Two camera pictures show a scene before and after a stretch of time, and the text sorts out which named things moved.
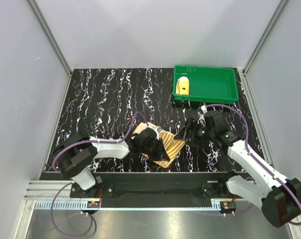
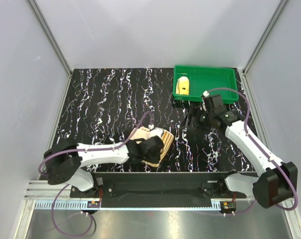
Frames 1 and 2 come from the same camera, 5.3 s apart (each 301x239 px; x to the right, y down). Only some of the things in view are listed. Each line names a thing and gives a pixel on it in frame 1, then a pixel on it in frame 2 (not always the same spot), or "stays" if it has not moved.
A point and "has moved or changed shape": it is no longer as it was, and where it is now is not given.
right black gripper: (193, 126) → (192, 113)
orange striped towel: (172, 146) has moved or changed shape
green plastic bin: (207, 84) stays
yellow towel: (182, 86) stays
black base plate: (157, 189) stays
